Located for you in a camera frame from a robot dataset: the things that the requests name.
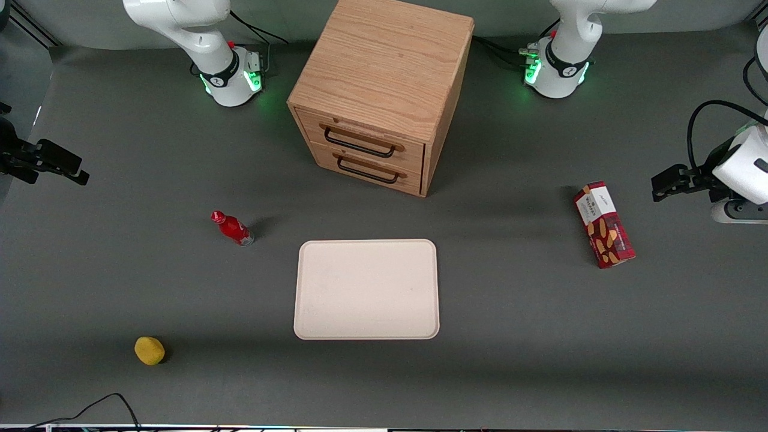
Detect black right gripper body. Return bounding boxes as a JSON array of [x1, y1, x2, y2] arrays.
[[0, 117, 40, 184]]

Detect red cookie box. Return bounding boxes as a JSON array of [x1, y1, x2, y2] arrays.
[[572, 181, 637, 269]]

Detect beige rectangular tray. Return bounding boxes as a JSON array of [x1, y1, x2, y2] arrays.
[[293, 239, 440, 340]]

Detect red soda bottle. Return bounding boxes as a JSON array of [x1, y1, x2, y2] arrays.
[[211, 210, 255, 247]]

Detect yellow sponge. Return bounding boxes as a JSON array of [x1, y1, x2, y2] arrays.
[[134, 336, 166, 366]]

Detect wooden drawer cabinet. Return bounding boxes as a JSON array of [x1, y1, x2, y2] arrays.
[[287, 0, 475, 198]]

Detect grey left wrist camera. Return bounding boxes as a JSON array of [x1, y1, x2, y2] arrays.
[[711, 200, 768, 224]]

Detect black frame rail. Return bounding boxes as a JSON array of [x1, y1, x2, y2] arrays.
[[7, 0, 62, 49]]

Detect black left base cables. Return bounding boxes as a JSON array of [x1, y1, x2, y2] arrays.
[[472, 19, 562, 70]]

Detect black base cables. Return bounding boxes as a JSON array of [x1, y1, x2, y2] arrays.
[[472, 19, 562, 70], [190, 9, 289, 79]]

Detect black floor cable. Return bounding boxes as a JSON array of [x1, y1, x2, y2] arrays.
[[23, 392, 142, 432]]

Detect black right base cables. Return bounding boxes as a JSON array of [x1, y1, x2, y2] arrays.
[[190, 9, 289, 79]]

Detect long black drawer handle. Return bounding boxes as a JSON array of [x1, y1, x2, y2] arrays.
[[323, 127, 397, 159]]

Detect short black drawer handle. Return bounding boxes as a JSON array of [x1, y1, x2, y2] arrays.
[[337, 155, 400, 185]]

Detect wooden drawer, long handle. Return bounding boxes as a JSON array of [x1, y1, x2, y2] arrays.
[[296, 108, 426, 176]]

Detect wooden drawer, short handle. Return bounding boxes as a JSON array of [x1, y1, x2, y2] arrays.
[[309, 142, 424, 197]]

